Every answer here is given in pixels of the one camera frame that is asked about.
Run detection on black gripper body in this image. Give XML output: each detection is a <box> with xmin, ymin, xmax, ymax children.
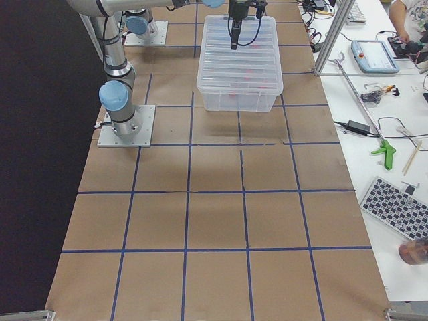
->
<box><xmin>228</xmin><ymin>0</ymin><xmax>267</xmax><ymax>19</ymax></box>

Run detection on clear plastic box lid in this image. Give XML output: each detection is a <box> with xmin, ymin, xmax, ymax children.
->
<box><xmin>197</xmin><ymin>15</ymin><xmax>283</xmax><ymax>96</ymax></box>

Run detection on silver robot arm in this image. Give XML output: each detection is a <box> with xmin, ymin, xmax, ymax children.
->
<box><xmin>118</xmin><ymin>1</ymin><xmax>224</xmax><ymax>46</ymax></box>
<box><xmin>68</xmin><ymin>1</ymin><xmax>190</xmax><ymax>139</ymax></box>

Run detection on clear plastic storage box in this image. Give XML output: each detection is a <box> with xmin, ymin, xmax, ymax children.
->
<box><xmin>198</xmin><ymin>84</ymin><xmax>284</xmax><ymax>112</ymax></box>

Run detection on white keyboard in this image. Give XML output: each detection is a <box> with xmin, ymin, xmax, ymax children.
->
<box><xmin>346</xmin><ymin>3</ymin><xmax>366</xmax><ymax>26</ymax></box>

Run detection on blue teach pendant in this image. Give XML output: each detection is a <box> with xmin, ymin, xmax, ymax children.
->
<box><xmin>350</xmin><ymin>40</ymin><xmax>400</xmax><ymax>74</ymax></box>

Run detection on black power adapter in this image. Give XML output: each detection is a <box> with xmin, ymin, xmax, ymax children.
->
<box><xmin>334</xmin><ymin>120</ymin><xmax>376</xmax><ymax>136</ymax></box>

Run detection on wooden chopsticks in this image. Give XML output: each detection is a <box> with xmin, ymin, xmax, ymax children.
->
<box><xmin>402</xmin><ymin>140</ymin><xmax>422</xmax><ymax>176</ymax></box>

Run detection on checkered calibration board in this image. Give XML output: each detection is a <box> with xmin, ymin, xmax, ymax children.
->
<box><xmin>360</xmin><ymin>177</ymin><xmax>427</xmax><ymax>240</ymax></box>

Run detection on brown round jar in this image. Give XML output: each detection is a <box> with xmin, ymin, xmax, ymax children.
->
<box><xmin>398</xmin><ymin>238</ymin><xmax>427</xmax><ymax>265</ymax></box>

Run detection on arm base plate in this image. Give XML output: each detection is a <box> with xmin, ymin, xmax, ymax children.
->
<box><xmin>97</xmin><ymin>105</ymin><xmax>156</xmax><ymax>148</ymax></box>
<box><xmin>124</xmin><ymin>16</ymin><xmax>168</xmax><ymax>47</ymax></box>

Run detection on aluminium frame post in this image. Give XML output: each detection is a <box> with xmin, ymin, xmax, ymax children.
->
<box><xmin>314</xmin><ymin>0</ymin><xmax>354</xmax><ymax>76</ymax></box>

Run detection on green handled reacher grabber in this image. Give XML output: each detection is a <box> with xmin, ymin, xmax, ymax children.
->
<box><xmin>328</xmin><ymin>51</ymin><xmax>396</xmax><ymax>171</ymax></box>

